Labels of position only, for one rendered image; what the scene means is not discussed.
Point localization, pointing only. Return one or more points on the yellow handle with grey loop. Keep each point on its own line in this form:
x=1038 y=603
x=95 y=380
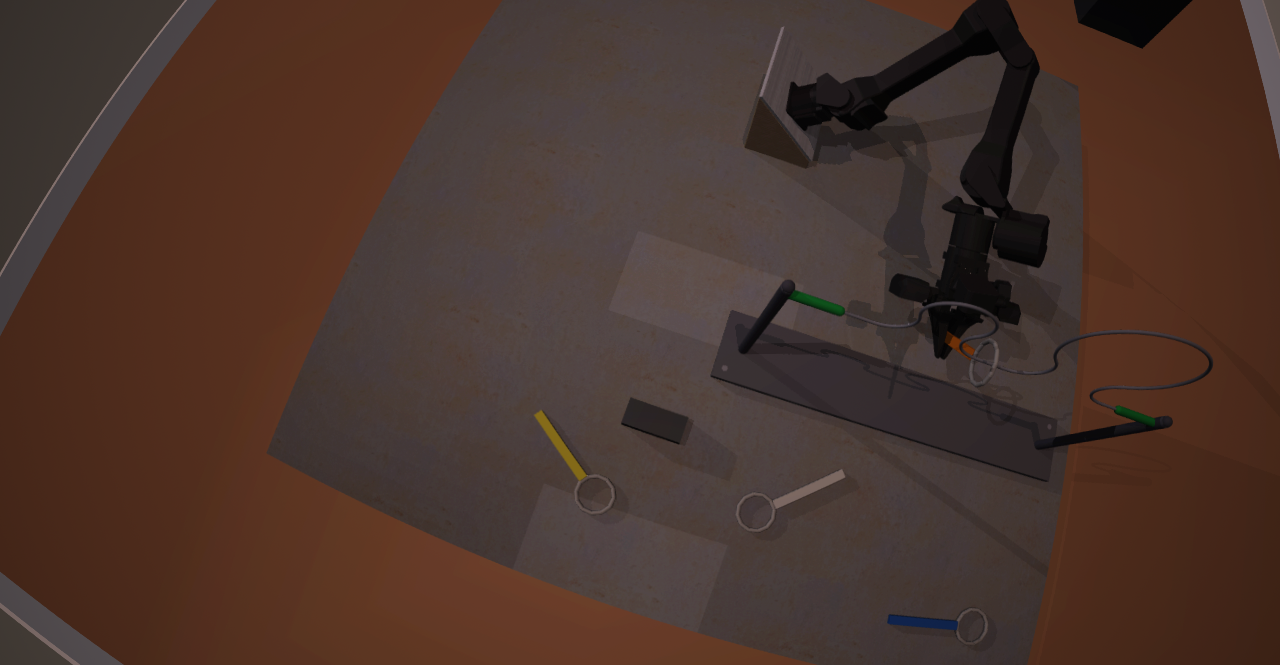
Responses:
x=574 y=465

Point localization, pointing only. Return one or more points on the dark blue handle with grey loop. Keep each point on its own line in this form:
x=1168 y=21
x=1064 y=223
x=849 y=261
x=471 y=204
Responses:
x=940 y=624

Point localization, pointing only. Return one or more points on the orange handle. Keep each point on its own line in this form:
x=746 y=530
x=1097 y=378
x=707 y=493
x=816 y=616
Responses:
x=954 y=342

